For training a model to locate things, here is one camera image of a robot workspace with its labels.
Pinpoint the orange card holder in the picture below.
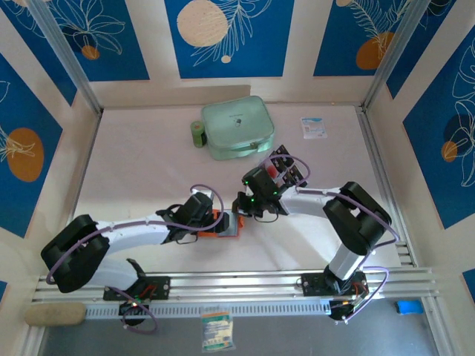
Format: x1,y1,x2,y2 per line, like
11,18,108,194
196,209,246,240

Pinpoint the white card with red circle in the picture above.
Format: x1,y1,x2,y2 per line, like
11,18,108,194
263,159,285,182

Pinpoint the clear plastic card tray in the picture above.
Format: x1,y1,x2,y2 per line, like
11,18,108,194
259,144,311,190

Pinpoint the green cylinder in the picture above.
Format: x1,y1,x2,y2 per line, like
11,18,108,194
189,119,207,148

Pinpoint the white blue sachet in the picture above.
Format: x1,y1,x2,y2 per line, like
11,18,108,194
300,116,329,139

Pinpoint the mint green zip pouch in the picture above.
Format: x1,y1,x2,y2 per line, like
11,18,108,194
200,95,275,161

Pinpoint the green white plastic packet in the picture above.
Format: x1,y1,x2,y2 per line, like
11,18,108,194
200,311,235,352

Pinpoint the beige foam pad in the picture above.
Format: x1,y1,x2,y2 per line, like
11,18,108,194
24,302,87,327

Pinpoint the blue sponge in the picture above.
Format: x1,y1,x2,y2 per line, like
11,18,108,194
396,299,424,316

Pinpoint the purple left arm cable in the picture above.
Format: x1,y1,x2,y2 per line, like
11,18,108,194
46,183,226,286

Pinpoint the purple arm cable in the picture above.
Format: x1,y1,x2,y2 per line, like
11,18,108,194
46,183,226,286
259,154,401,257

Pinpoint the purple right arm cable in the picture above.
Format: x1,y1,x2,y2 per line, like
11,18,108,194
259,154,401,257

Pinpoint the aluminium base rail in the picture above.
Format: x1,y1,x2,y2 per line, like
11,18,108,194
31,270,441,302

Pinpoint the white slotted cable duct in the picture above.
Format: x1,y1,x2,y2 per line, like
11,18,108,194
85,299,331,319

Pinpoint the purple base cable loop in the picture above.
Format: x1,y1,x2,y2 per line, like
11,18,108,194
343,265,390,323
122,294,161,335

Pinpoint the black electronics bracket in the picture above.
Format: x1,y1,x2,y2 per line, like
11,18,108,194
118,300,149,327
329,299,367,326

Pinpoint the aluminium side rail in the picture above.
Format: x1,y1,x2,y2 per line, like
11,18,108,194
356,105,419,268
53,109,105,275

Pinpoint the aluminium frame post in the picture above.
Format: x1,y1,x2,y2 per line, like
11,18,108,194
360,0,437,112
26,0,104,116

